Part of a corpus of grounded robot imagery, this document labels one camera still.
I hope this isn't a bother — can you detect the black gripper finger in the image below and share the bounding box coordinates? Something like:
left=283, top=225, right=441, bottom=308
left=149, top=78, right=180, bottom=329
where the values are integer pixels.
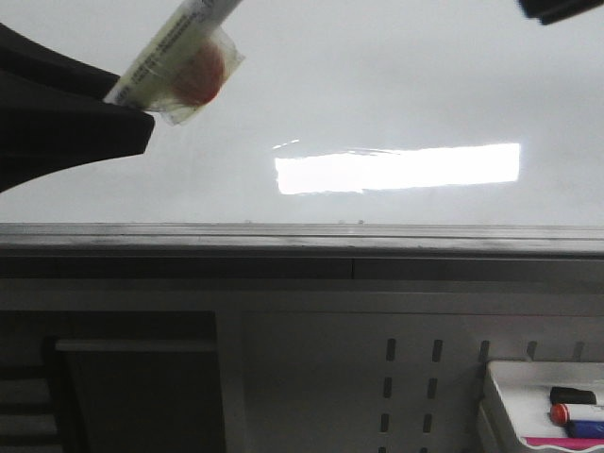
left=518, top=0, right=603, bottom=25
left=1, top=25, right=155, bottom=191

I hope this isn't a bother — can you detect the white whiteboard marker with tape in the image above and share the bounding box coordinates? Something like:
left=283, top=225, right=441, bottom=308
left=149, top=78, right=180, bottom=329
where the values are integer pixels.
left=104, top=1, right=244, bottom=126

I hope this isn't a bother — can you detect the white whiteboard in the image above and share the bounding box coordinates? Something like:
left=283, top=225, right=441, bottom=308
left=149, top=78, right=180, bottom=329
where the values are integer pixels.
left=1, top=1, right=603, bottom=227

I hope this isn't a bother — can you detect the dark box on left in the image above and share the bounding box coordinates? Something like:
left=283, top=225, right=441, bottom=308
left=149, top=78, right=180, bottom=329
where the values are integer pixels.
left=41, top=337, right=227, bottom=452

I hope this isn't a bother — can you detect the white pegboard panel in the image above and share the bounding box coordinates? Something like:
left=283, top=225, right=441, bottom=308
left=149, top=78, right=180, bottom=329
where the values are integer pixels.
left=219, top=310, right=603, bottom=452

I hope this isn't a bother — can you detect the white storage bin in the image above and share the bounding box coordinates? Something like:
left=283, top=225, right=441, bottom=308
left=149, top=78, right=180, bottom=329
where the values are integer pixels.
left=477, top=361, right=603, bottom=452

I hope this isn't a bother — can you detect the black marker cap in bin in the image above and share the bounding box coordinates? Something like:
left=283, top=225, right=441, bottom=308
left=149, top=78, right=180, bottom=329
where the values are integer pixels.
left=549, top=386, right=597, bottom=405

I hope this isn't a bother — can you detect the red capped marker in bin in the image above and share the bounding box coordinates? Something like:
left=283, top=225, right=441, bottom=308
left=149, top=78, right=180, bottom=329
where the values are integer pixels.
left=549, top=403, right=603, bottom=426

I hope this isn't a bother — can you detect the blue marker in bin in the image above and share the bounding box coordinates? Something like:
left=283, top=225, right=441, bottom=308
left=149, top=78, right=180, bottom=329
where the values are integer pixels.
left=565, top=420, right=604, bottom=440

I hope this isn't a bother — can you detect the pink item in bin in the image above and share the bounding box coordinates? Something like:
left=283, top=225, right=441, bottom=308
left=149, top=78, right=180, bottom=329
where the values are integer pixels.
left=523, top=437, right=603, bottom=451

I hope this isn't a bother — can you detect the dark whiteboard frame tray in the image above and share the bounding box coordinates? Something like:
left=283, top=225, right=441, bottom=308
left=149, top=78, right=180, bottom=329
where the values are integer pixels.
left=1, top=223, right=603, bottom=281

